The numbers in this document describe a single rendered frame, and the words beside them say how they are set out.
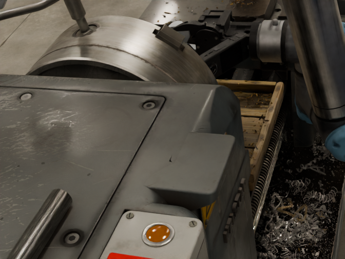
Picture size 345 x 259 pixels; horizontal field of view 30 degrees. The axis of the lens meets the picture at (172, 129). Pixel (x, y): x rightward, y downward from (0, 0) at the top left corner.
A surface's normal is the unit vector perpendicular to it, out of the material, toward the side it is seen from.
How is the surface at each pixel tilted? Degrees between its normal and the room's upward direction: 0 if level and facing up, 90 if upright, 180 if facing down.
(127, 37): 16
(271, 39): 58
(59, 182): 0
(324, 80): 96
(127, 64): 25
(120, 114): 0
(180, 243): 0
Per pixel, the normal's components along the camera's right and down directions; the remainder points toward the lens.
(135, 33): 0.15, -0.73
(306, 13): -0.21, 0.66
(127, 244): -0.15, -0.80
